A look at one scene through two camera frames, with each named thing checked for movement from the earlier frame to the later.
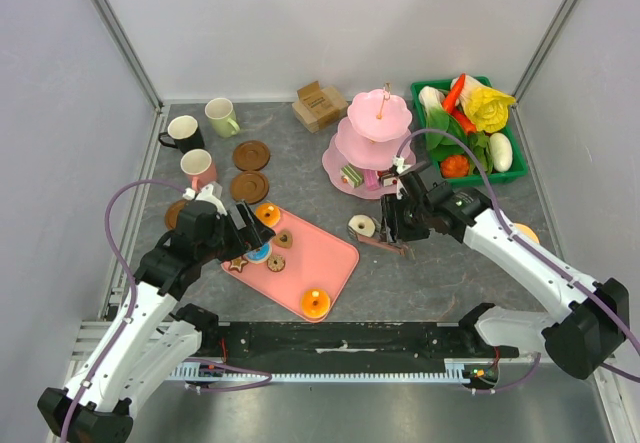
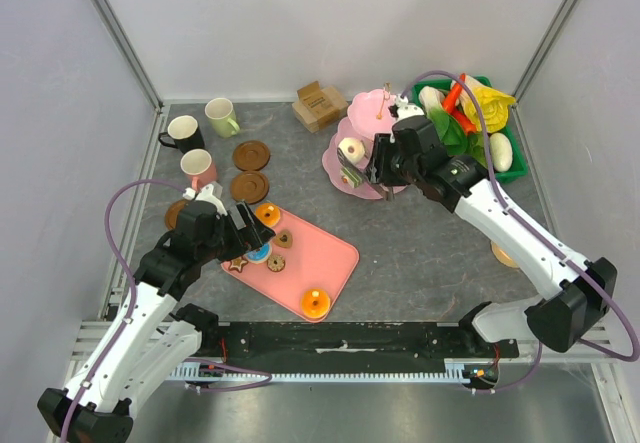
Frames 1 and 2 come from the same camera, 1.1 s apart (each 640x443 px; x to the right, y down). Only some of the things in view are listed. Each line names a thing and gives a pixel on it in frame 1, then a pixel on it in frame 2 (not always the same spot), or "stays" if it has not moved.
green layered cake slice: [351, 176] stays
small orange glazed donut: [315, 303] stays
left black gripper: [251, 237] stays
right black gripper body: [404, 218] to [390, 168]
